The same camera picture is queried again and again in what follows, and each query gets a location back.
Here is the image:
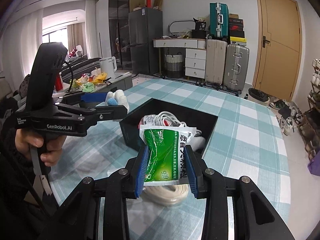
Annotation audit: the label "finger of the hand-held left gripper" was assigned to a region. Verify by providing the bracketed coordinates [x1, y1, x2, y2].
[55, 102, 128, 130]
[52, 92, 108, 108]

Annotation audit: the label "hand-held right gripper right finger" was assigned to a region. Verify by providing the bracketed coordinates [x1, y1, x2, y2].
[185, 145, 295, 240]

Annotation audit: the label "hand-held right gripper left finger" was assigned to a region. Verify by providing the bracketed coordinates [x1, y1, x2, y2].
[49, 145, 150, 240]

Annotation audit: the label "small white soft bundle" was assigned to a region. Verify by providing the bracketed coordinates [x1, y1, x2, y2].
[106, 89, 130, 113]

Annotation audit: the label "green medicine packet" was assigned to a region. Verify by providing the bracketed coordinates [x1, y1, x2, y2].
[139, 124, 195, 187]

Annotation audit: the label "white printed packet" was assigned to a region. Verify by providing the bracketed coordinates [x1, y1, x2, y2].
[139, 115, 157, 130]

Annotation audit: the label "white cable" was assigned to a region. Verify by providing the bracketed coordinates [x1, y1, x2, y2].
[154, 111, 198, 135]

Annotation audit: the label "person's left forearm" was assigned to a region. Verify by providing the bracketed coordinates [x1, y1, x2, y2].
[0, 127, 50, 240]

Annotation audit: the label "person's left hand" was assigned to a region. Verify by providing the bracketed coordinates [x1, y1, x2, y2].
[15, 129, 65, 173]

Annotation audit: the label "yellow snack bag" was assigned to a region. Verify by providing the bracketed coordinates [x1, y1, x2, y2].
[92, 72, 108, 83]

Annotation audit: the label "white kettle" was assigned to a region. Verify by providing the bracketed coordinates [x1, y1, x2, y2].
[99, 56, 117, 78]

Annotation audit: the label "cream round tape roll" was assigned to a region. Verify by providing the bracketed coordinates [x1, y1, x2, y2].
[142, 184, 189, 207]

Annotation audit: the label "striped bedding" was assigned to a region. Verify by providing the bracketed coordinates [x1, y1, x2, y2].
[61, 56, 102, 80]

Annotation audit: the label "white sheer curtain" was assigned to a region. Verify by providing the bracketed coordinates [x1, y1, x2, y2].
[85, 0, 99, 63]
[0, 10, 43, 80]

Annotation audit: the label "red and white clothes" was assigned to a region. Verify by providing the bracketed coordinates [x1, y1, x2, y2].
[69, 45, 84, 58]

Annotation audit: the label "brown curtain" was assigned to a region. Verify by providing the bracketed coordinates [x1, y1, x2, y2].
[67, 24, 84, 53]

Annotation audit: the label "checked teal tablecloth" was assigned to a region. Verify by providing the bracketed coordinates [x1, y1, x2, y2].
[47, 76, 312, 240]

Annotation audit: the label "dark wardrobe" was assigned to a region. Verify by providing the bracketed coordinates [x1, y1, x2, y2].
[108, 0, 145, 68]

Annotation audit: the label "grey refrigerator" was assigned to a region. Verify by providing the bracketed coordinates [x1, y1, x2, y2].
[128, 7, 163, 75]

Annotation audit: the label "woven basket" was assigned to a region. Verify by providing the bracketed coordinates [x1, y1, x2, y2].
[164, 52, 183, 78]

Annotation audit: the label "white desk with drawers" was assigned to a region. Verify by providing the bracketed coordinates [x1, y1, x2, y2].
[152, 38, 207, 79]

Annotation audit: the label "black trash bag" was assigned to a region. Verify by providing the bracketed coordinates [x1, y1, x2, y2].
[248, 88, 269, 105]

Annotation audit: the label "scattered sneakers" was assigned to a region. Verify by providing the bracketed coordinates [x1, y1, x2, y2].
[269, 97, 304, 135]

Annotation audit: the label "beige suitcase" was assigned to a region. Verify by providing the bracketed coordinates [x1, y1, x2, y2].
[205, 39, 228, 84]

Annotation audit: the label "silver suitcase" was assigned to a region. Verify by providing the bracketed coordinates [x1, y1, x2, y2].
[223, 44, 250, 92]

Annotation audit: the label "purple container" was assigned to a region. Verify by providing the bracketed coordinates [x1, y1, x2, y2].
[307, 150, 320, 178]

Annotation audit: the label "wooden shoe rack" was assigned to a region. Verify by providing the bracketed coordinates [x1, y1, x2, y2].
[300, 57, 320, 160]

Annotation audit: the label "teal suitcase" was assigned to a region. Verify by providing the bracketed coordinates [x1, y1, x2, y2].
[209, 2, 229, 39]

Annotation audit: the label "rows of assorted shoes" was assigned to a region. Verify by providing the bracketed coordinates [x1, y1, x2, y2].
[301, 58, 320, 155]

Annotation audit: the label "wooden door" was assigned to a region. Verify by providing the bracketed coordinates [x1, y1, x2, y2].
[252, 0, 302, 102]

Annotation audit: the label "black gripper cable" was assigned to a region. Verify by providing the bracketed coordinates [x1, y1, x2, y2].
[62, 60, 73, 94]

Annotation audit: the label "oval metal frame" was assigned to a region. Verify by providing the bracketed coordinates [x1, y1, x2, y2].
[168, 19, 194, 37]

